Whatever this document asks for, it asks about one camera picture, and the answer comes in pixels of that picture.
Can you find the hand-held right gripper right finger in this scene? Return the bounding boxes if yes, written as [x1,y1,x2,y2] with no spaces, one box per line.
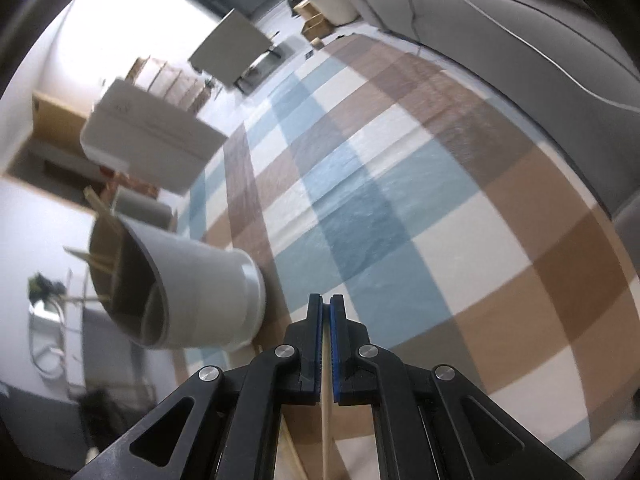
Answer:
[327,294,583,480]

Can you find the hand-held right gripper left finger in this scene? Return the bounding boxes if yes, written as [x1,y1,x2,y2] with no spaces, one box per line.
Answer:
[72,292,326,480]

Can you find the wooden chopstick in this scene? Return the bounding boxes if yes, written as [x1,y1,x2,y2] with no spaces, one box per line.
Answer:
[84,186,123,233]
[62,246,118,271]
[321,305,333,480]

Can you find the grey utensil holder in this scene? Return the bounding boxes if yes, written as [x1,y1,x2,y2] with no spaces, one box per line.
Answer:
[87,217,266,351]

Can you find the checkered tablecloth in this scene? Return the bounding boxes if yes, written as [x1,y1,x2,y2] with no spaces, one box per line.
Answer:
[172,30,638,480]

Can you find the round white stool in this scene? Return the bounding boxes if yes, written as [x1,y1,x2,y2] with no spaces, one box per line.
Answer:
[112,190,176,233]

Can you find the beige armchair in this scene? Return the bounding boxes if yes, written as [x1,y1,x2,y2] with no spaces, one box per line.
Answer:
[189,8,273,93]

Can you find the beige trash bin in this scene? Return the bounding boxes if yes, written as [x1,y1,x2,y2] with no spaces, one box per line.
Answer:
[315,0,361,26]

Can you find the wooden door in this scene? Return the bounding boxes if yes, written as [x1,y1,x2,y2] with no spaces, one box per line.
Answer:
[32,91,93,143]

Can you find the grey sofa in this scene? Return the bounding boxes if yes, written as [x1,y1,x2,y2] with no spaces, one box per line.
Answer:
[350,0,640,221]

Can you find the wooden slatted frame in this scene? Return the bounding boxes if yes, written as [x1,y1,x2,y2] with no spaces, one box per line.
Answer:
[127,55,211,111]

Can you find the long white cable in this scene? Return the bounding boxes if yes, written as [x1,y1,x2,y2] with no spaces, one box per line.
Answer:
[435,0,640,111]

